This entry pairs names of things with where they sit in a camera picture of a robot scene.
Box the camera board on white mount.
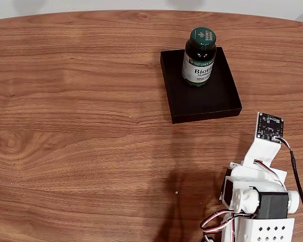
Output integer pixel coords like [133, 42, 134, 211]
[241, 111, 285, 172]

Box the shallow black cardboard box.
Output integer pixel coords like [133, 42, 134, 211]
[160, 46, 243, 125]

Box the green pill bottle white label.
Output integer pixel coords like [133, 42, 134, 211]
[181, 26, 217, 88]

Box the red white black servo wire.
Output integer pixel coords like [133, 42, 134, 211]
[200, 211, 257, 242]
[254, 159, 286, 188]

